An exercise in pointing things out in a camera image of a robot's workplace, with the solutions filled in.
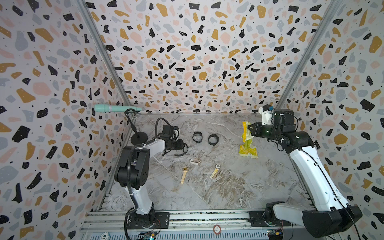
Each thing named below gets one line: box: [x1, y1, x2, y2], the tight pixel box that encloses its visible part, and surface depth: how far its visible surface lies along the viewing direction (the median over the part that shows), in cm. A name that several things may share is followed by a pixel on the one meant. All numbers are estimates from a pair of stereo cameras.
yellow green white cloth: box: [239, 121, 259, 159], surface depth 98 cm
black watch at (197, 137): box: [192, 131, 203, 143], surface depth 108 cm
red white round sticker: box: [213, 224, 222, 235], surface depth 73 cm
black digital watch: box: [208, 133, 220, 146], surface depth 106 cm
